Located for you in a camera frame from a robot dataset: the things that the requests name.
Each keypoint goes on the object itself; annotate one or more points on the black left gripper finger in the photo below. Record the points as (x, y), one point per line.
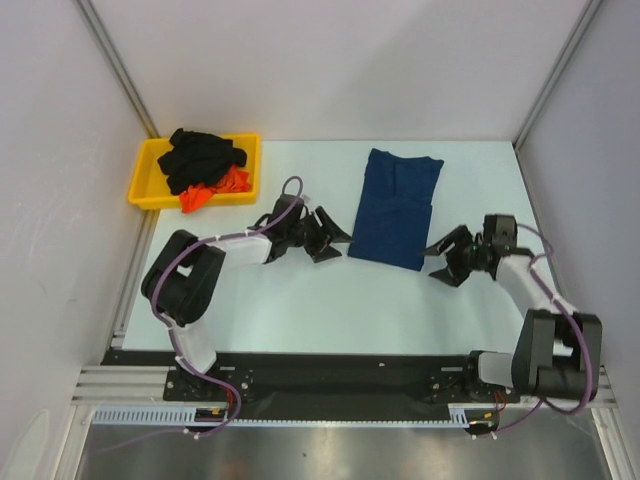
(323, 253)
(331, 229)

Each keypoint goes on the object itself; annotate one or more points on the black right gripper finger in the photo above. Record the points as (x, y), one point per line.
(450, 277)
(459, 236)

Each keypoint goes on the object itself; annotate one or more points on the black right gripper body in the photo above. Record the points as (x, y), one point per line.
(461, 255)

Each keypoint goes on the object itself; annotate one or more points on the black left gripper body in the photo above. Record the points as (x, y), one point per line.
(309, 234)

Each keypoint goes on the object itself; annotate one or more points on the blue t shirt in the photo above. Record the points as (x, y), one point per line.
(395, 209)

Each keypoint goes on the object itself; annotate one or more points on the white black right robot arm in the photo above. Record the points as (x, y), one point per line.
(557, 354)

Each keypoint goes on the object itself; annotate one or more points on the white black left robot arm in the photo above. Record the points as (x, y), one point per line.
(180, 283)

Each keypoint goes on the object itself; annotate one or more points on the orange t shirt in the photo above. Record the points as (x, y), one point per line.
(235, 181)

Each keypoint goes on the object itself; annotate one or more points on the black t shirt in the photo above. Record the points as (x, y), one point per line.
(198, 159)

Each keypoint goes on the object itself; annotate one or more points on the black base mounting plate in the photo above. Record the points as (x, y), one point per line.
(358, 388)

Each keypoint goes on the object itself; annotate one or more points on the yellow plastic bin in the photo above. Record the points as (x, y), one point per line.
(149, 190)

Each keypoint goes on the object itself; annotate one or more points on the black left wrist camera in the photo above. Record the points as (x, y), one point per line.
(287, 210)

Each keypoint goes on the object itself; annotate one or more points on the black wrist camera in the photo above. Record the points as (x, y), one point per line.
(287, 210)
(500, 231)

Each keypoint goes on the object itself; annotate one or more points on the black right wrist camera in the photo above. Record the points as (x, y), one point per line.
(500, 231)

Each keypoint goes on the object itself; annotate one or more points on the light blue cable duct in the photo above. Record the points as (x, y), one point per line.
(210, 417)

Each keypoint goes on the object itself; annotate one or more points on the aluminium frame rail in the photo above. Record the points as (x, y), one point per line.
(126, 385)

